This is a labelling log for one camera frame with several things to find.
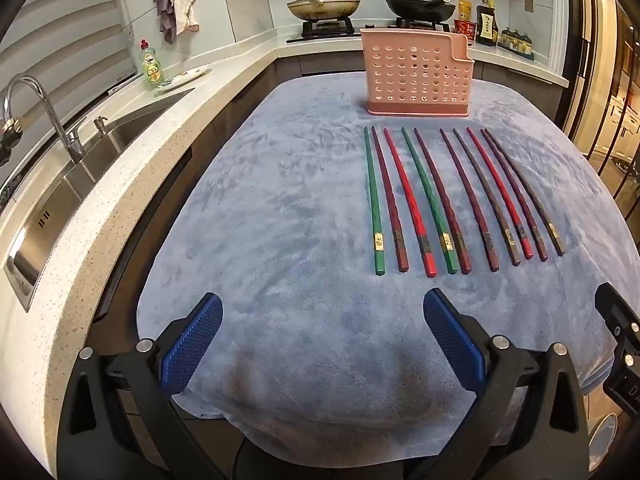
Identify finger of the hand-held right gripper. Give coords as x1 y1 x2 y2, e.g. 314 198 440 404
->
595 282 640 376

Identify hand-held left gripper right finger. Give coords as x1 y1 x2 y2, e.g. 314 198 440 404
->
415 288 608 480

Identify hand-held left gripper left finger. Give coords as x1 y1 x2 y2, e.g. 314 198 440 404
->
55 292 236 480

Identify maroon chopstick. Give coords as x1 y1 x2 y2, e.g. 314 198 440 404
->
371 125 410 273
480 129 549 262
439 129 499 272
413 128 473 275

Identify red chopstick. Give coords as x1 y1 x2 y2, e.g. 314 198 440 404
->
383 128 438 279
466 126 534 261

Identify green chopstick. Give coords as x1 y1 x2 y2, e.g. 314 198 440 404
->
401 126 459 275
363 126 387 276

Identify light brown chopstick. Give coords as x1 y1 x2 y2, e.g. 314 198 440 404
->
485 131 566 257

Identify dark brown chopstick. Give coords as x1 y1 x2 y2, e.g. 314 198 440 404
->
452 128 521 267

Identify pink perforated utensil holder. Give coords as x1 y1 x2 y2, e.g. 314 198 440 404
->
360 28 476 119

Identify blue fleece table cloth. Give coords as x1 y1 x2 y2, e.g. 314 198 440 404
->
136 75 626 461

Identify stainless steel sink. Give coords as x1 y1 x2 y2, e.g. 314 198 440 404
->
4 87 196 312

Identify black framed glass door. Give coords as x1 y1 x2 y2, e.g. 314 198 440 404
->
564 0 640 213

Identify chrome kitchen faucet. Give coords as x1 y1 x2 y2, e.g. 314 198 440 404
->
4 73 87 164

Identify white patterned plate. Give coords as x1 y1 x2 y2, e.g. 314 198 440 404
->
154 63 212 93

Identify green dish soap bottle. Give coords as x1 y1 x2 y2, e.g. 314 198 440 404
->
138 38 166 92

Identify spice jar set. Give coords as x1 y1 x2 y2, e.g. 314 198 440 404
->
499 27 534 59

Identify dark soy sauce bottle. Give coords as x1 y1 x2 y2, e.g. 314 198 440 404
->
475 0 500 47

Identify black wok with lid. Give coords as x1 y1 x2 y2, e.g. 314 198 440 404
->
384 0 457 22

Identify purple hanging rag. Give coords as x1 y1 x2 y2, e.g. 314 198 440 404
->
151 0 179 44

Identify black gas stove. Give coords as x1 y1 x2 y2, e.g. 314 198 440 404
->
286 16 454 44

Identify white hanging towel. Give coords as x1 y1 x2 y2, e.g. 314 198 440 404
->
167 0 201 36

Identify white window blinds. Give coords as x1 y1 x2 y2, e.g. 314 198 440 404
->
0 0 137 128

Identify beige pan with lid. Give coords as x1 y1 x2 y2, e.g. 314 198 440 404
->
286 0 362 24

